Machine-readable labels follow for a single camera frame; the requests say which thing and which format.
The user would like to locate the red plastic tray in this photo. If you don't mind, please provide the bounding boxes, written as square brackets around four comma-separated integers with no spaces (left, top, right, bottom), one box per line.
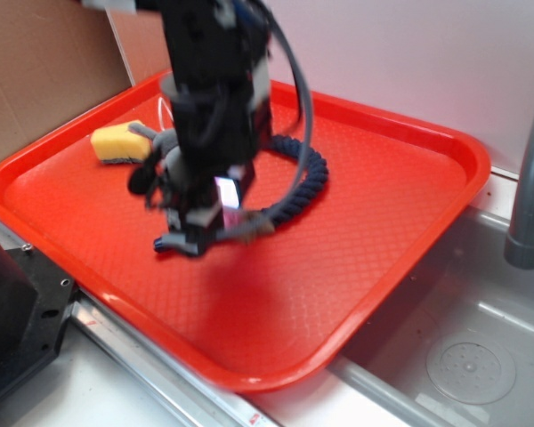
[0,77,490,393]

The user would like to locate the yellow sponge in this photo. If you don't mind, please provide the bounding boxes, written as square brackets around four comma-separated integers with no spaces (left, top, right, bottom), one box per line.
[90,120,151,164]

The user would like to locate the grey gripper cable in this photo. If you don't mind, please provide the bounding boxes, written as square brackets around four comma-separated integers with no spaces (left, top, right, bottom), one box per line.
[208,0,315,244]

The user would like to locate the grey sink basin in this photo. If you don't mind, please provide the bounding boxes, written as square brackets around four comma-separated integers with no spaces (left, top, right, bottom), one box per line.
[248,207,534,427]

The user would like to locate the brown cardboard panel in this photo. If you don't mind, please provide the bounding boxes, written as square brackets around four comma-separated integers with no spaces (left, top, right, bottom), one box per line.
[0,1,170,162]

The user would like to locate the sink drain cover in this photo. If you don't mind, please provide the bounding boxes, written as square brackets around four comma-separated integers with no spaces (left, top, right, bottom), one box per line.
[426,333,516,405]

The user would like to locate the navy blue rope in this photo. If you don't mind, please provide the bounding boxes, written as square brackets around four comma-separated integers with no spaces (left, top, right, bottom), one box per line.
[153,134,329,255]

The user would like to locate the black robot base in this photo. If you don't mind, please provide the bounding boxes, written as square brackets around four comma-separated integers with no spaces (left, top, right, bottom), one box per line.
[0,244,76,401]

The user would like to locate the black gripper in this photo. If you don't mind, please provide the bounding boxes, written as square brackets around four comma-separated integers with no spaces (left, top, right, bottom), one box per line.
[160,57,271,256]

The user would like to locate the grey plush toy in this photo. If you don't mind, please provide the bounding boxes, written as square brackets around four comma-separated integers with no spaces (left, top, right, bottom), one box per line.
[127,122,190,195]

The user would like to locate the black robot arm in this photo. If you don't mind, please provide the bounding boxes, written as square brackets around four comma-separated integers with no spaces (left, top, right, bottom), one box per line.
[89,1,271,256]

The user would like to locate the brown wood chip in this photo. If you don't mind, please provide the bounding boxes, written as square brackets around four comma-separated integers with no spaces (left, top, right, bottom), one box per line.
[237,211,275,245]

